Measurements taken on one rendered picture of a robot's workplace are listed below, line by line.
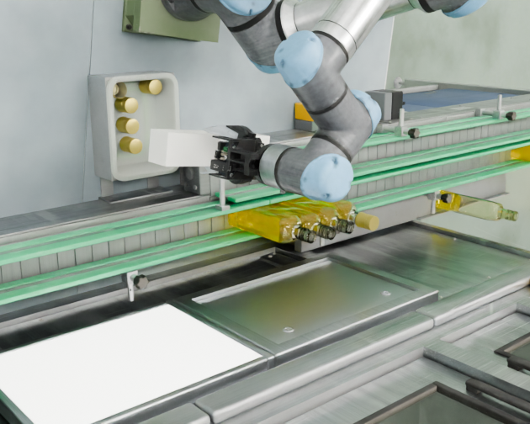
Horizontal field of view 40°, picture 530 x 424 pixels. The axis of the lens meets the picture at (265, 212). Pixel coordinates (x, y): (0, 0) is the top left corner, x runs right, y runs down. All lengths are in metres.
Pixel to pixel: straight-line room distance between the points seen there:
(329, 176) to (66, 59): 0.71
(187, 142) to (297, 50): 0.34
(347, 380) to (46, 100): 0.83
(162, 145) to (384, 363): 0.56
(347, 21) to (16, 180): 0.79
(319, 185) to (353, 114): 0.13
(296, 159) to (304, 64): 0.16
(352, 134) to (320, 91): 0.10
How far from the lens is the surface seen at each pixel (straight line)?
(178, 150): 1.34
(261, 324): 1.45
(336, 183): 1.12
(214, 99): 1.82
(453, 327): 1.53
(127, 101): 1.61
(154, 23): 1.63
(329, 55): 1.12
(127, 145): 1.63
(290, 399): 1.24
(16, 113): 1.58
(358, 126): 1.17
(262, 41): 1.53
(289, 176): 1.15
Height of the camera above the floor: 2.21
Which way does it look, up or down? 48 degrees down
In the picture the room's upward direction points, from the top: 108 degrees clockwise
